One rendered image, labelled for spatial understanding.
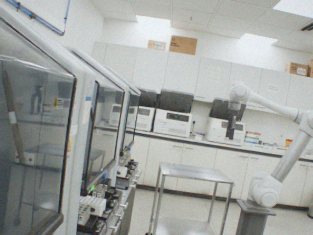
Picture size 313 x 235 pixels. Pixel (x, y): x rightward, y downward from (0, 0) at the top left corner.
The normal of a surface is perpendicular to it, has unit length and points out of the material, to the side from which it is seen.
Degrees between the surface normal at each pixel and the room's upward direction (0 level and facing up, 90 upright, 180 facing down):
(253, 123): 90
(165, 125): 90
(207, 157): 90
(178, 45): 90
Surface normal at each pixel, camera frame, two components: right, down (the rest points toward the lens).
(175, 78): -0.03, 0.05
